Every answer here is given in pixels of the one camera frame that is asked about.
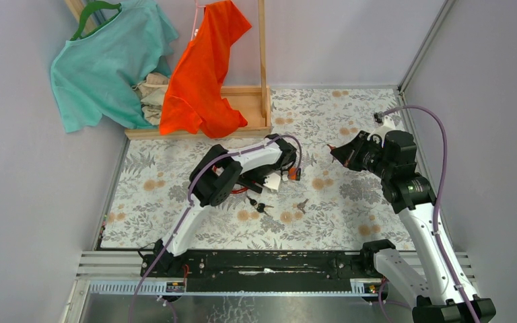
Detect silver keys on ring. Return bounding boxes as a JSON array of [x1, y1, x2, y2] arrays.
[[296, 199, 309, 214]]

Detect floral table mat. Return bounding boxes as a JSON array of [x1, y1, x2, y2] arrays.
[[100, 89, 414, 250]]

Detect wooden clothes rack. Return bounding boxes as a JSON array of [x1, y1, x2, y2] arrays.
[[64, 1, 272, 140]]

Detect black headed keys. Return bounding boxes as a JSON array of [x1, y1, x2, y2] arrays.
[[246, 196, 272, 215]]

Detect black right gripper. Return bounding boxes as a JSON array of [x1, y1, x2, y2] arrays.
[[331, 131, 392, 179]]

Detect orange black padlock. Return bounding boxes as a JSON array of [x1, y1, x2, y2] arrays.
[[287, 167, 302, 181]]

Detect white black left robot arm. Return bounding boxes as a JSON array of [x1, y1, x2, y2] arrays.
[[142, 134, 302, 277]]

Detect red cable lock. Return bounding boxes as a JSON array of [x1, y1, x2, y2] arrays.
[[212, 166, 248, 194]]

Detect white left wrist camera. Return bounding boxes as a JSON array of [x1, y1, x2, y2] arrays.
[[263, 172, 282, 191]]

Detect beige crumpled cloth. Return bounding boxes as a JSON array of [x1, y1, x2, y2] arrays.
[[132, 73, 170, 126]]

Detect orange shirt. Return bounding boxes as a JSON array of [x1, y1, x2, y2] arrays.
[[159, 1, 252, 139]]

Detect teal shirt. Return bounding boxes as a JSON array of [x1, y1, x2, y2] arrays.
[[50, 1, 178, 133]]

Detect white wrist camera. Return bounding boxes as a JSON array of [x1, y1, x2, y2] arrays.
[[263, 172, 282, 191], [368, 112, 396, 145]]

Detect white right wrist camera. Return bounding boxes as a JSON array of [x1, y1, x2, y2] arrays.
[[368, 112, 396, 145]]

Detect pink clothes hanger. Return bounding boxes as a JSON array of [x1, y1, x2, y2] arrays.
[[190, 0, 205, 41]]

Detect aluminium frame rail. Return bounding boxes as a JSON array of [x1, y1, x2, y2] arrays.
[[398, 0, 457, 96]]

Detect green clothes hanger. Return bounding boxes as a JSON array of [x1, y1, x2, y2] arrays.
[[66, 1, 122, 41]]

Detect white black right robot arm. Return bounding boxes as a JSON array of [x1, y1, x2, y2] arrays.
[[330, 130, 496, 322]]

